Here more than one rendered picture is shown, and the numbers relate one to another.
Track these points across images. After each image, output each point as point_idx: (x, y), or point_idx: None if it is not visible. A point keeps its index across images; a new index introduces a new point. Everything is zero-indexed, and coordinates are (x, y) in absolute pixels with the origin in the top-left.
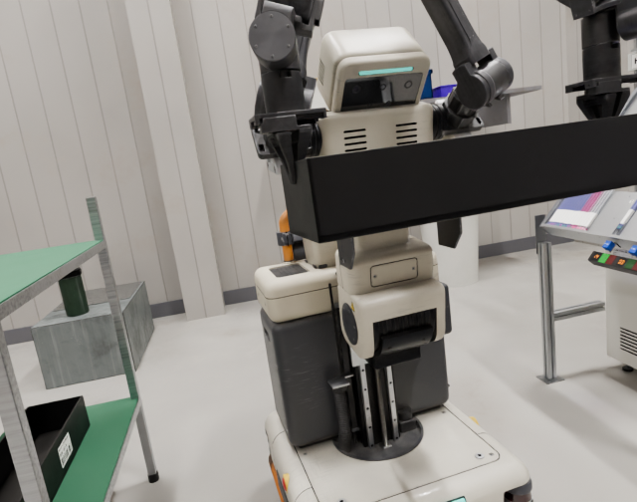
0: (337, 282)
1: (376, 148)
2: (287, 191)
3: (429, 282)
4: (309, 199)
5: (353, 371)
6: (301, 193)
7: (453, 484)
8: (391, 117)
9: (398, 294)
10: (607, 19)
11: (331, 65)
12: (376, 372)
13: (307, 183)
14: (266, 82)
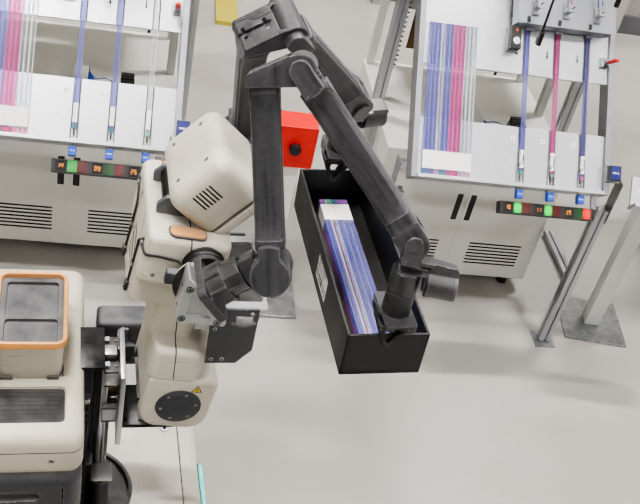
0: (156, 378)
1: (417, 301)
2: (357, 350)
3: None
4: (416, 353)
5: (93, 450)
6: (399, 350)
7: (189, 463)
8: None
9: None
10: None
11: (246, 200)
12: (107, 432)
13: (419, 345)
14: (410, 301)
